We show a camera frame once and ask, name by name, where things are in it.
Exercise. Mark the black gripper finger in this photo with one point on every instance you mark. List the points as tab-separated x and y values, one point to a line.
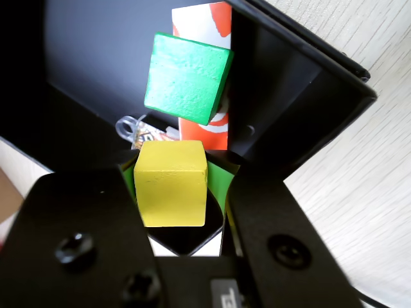
266	218
80	218

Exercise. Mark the yellow wooden cube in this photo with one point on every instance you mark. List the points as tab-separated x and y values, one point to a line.
170	189

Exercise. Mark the green wooden cube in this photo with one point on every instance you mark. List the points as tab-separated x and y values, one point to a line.
186	80

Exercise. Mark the orange white snack box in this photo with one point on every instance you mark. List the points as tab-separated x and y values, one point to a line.
202	32

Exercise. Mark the black cardboard box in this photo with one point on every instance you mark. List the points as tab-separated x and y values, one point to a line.
80	64

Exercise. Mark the colourful clear plastic packet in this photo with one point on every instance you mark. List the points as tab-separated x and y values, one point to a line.
151	136

